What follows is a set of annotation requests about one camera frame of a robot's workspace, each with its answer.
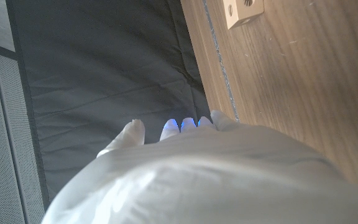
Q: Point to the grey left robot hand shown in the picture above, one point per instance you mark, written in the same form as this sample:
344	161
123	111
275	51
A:
197	180

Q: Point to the wooden block with holes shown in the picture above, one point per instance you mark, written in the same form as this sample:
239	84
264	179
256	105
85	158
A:
241	14

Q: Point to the grey tape outline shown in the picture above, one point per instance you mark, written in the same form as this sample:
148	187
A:
219	56

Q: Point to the grey perforated panel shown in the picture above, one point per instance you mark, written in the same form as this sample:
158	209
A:
2	140

